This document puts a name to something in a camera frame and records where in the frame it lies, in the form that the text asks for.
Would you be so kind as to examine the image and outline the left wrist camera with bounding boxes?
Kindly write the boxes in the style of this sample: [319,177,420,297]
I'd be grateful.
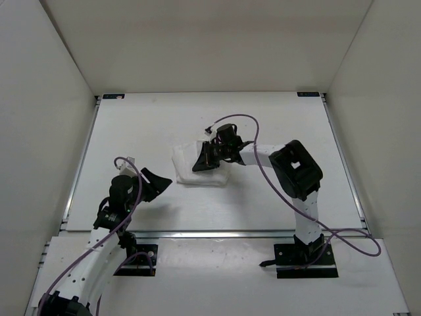
[115,157,137,177]

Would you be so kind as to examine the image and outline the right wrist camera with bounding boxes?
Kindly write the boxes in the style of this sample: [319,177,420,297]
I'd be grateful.
[205,126,216,142]

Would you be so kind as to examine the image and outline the aluminium table front rail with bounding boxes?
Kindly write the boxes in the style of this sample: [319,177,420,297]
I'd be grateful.
[62,228,371,240]

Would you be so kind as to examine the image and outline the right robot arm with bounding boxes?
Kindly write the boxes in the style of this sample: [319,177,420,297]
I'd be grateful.
[192,124,324,264]

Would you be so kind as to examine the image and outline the blue corner label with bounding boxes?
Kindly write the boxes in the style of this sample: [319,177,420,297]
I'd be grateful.
[297,92,320,97]
[102,93,125,99]

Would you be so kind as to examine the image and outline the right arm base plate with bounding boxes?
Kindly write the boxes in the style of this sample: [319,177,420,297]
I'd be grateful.
[259,244,339,279]

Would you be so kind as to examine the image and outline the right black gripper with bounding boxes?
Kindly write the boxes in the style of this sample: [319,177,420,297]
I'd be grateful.
[193,141,231,172]

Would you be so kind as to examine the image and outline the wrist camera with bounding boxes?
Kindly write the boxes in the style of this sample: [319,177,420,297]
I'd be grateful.
[115,157,137,177]
[205,126,216,142]

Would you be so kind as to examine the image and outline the right blue corner label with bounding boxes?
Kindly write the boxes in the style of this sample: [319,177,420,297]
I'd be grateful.
[297,92,320,97]

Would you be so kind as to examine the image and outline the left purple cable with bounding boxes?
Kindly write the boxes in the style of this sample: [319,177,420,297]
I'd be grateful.
[41,157,155,316]

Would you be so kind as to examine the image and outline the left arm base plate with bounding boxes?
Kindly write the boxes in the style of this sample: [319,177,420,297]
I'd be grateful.
[114,239,159,277]

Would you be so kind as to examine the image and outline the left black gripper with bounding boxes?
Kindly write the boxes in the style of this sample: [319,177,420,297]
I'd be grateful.
[128,164,173,207]

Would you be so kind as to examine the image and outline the left blue corner label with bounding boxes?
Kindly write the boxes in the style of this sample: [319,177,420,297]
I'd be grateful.
[102,93,125,99]

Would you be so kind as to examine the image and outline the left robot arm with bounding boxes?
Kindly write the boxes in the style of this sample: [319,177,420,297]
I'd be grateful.
[37,168,172,315]

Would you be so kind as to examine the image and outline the white pleated skirt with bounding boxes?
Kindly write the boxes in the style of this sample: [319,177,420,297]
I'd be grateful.
[172,135,231,187]

